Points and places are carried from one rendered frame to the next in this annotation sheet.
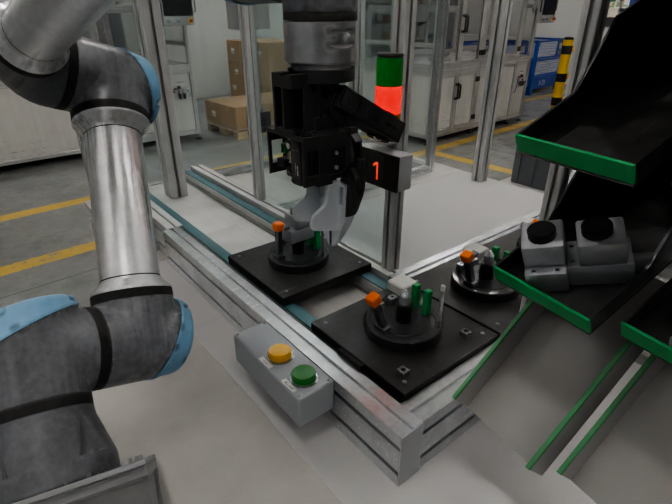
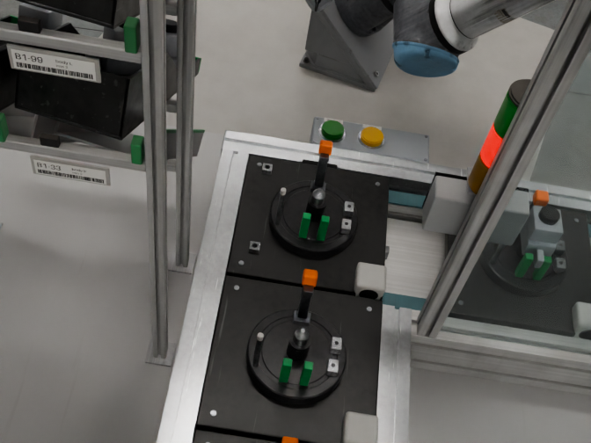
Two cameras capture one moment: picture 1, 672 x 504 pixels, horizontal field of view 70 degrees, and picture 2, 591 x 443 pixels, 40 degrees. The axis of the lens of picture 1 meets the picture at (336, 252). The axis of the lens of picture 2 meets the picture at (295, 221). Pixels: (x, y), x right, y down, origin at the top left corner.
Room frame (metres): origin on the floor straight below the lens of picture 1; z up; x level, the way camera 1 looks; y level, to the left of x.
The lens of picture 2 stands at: (1.15, -0.78, 2.00)
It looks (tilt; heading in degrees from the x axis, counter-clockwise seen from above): 53 degrees down; 126
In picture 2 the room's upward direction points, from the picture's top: 11 degrees clockwise
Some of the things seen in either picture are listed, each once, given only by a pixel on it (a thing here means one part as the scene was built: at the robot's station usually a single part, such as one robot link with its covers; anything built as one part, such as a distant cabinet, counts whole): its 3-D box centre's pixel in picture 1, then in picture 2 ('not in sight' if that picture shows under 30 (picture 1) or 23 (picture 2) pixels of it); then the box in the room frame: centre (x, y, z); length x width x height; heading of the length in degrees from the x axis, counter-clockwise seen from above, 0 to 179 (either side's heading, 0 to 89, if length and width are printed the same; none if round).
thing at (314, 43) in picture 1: (322, 45); not in sight; (0.53, 0.01, 1.45); 0.08 x 0.08 x 0.05
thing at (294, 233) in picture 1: (300, 222); not in sight; (0.98, 0.08, 1.06); 0.08 x 0.04 x 0.07; 130
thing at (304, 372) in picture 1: (303, 376); (331, 131); (0.59, 0.05, 0.96); 0.04 x 0.04 x 0.02
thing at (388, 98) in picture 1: (388, 99); (507, 144); (0.93, -0.10, 1.33); 0.05 x 0.05 x 0.05
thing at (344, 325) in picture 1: (404, 308); (316, 206); (0.71, -0.12, 1.01); 0.24 x 0.24 x 0.13; 39
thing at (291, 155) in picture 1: (316, 125); not in sight; (0.53, 0.02, 1.37); 0.09 x 0.08 x 0.12; 129
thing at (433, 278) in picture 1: (487, 267); (299, 344); (0.86, -0.31, 1.01); 0.24 x 0.24 x 0.13; 39
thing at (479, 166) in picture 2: not in sight; (493, 171); (0.93, -0.10, 1.28); 0.05 x 0.05 x 0.05
